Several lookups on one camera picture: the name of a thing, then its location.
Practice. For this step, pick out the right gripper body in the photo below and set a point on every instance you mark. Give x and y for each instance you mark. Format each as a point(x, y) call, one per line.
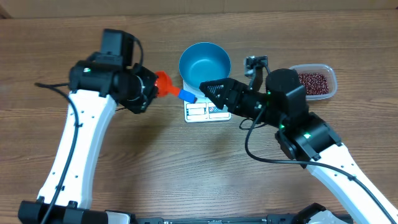
point(249, 103)

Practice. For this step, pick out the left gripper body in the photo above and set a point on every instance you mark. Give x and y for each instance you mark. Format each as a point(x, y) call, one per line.
point(145, 91)

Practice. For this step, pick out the red scoop blue handle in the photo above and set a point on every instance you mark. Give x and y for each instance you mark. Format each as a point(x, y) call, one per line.
point(165, 87)

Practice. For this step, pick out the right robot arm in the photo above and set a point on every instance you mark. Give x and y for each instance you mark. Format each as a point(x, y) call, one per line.
point(305, 138)

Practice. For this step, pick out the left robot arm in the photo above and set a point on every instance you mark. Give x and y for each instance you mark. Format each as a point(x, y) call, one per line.
point(98, 84)

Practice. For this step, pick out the white digital kitchen scale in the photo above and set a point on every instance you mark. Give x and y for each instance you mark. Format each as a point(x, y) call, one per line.
point(203, 110)

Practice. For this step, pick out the blue bowl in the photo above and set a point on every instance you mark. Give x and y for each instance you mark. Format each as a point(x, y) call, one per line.
point(202, 62)

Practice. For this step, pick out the red beans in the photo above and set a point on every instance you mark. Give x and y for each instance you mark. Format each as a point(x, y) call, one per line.
point(314, 83)

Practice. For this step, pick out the clear plastic container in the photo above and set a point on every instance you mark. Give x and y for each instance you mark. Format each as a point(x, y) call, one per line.
point(323, 69)

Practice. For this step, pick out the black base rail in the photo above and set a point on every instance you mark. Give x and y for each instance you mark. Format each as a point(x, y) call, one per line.
point(314, 213)

